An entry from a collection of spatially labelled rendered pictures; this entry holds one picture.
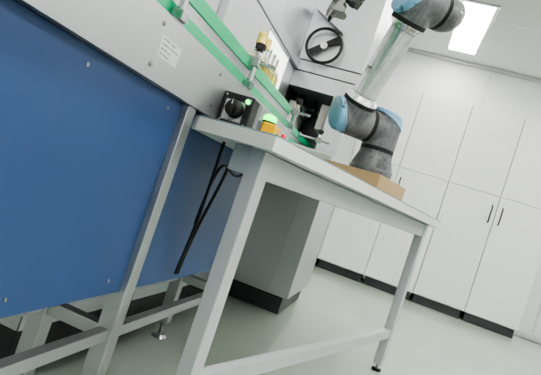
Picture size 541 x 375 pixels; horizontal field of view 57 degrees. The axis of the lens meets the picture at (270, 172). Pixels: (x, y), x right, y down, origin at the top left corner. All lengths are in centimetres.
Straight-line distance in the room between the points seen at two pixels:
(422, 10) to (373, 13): 136
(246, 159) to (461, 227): 453
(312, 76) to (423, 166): 286
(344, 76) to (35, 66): 228
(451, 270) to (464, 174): 100
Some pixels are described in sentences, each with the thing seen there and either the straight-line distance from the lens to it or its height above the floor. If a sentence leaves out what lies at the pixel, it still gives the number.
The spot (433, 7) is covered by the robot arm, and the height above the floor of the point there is 130.
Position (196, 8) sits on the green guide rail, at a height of 94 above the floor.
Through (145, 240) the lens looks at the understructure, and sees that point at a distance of 112.
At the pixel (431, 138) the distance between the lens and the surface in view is 558.
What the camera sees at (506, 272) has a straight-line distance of 560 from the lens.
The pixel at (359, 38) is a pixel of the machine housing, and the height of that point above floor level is 159.
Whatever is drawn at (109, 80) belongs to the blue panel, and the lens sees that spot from 87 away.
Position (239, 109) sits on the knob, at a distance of 120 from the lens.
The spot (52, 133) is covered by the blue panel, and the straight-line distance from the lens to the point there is 80.
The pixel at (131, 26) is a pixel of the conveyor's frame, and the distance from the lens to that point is 86.
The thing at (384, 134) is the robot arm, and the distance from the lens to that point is 175.
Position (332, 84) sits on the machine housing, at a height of 130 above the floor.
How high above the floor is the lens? 64
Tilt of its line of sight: 2 degrees up
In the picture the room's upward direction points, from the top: 19 degrees clockwise
